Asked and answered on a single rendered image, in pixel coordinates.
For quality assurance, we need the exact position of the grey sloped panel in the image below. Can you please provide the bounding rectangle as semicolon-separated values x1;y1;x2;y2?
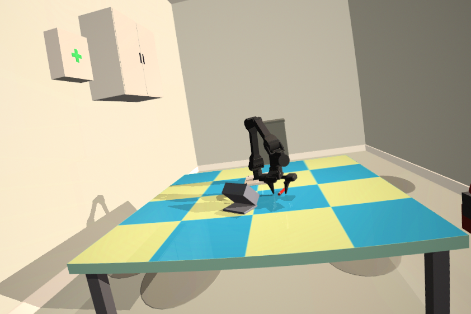
222;182;260;214

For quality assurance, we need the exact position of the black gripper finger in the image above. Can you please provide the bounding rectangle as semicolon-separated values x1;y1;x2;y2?
284;181;290;194
264;182;275;194

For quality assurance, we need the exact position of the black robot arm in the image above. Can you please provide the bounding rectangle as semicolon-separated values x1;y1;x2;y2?
244;116;290;183

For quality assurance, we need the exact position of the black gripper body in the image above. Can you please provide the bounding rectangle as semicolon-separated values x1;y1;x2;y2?
258;165;297;182

